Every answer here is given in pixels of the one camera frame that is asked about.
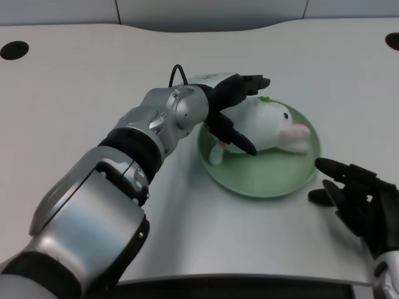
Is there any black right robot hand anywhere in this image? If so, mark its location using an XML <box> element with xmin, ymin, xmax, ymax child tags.
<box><xmin>307</xmin><ymin>157</ymin><xmax>399</xmax><ymax>259</ymax></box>

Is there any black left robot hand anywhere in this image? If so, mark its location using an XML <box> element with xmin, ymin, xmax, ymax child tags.
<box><xmin>188</xmin><ymin>72</ymin><xmax>271</xmax><ymax>156</ymax></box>

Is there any white rabbit plush doll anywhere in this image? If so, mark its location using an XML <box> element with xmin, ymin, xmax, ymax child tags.
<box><xmin>208</xmin><ymin>95</ymin><xmax>312</xmax><ymax>165</ymax></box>

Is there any green round plate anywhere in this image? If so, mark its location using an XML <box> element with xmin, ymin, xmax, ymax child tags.
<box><xmin>197</xmin><ymin>96</ymin><xmax>322</xmax><ymax>199</ymax></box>

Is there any black robot torso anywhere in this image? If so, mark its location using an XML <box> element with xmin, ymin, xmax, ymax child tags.
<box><xmin>115</xmin><ymin>276</ymin><xmax>355</xmax><ymax>299</ymax></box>

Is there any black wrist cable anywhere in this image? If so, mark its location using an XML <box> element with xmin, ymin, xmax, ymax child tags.
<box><xmin>169</xmin><ymin>64</ymin><xmax>190</xmax><ymax>87</ymax></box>

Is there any black table cable grommet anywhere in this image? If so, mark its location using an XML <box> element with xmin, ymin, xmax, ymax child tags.
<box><xmin>0</xmin><ymin>40</ymin><xmax>30</xmax><ymax>61</ymax></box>
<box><xmin>385</xmin><ymin>32</ymin><xmax>399</xmax><ymax>50</ymax></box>

